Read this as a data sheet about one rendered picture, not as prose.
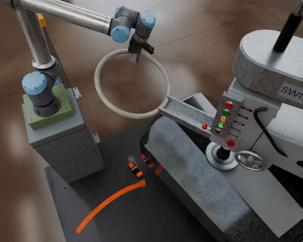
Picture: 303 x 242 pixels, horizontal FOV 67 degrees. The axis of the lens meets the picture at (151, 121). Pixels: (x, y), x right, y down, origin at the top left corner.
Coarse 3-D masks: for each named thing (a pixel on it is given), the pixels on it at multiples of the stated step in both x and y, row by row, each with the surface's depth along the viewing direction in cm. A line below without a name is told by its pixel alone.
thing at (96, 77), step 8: (112, 56) 143; (144, 56) 151; (160, 64) 152; (96, 72) 135; (96, 80) 133; (168, 80) 149; (96, 88) 132; (168, 88) 147; (104, 96) 131; (112, 104) 131; (120, 112) 130; (128, 112) 132; (152, 112) 137
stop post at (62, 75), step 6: (42, 18) 206; (42, 24) 210; (48, 36) 222; (48, 42) 226; (54, 48) 234; (54, 54) 239; (60, 72) 258; (66, 78) 269; (66, 84) 275; (78, 96) 294
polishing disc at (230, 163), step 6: (210, 144) 150; (216, 144) 150; (210, 150) 148; (216, 150) 148; (210, 156) 146; (216, 156) 145; (210, 162) 143; (216, 162) 143; (222, 162) 143; (228, 162) 143; (234, 162) 143; (222, 168) 141; (228, 168) 141
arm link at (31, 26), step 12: (24, 12) 123; (36, 12) 129; (24, 24) 128; (36, 24) 131; (36, 36) 135; (36, 48) 141; (48, 48) 149; (36, 60) 149; (48, 60) 152; (48, 72) 155
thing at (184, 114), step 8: (168, 96) 142; (168, 104) 144; (176, 104) 144; (184, 104) 139; (160, 112) 140; (168, 112) 136; (176, 112) 141; (184, 112) 141; (192, 112) 141; (200, 112) 136; (176, 120) 136; (184, 120) 132; (192, 120) 138; (200, 120) 138; (208, 120) 138; (192, 128) 133; (200, 128) 129; (208, 136) 130; (256, 160) 122
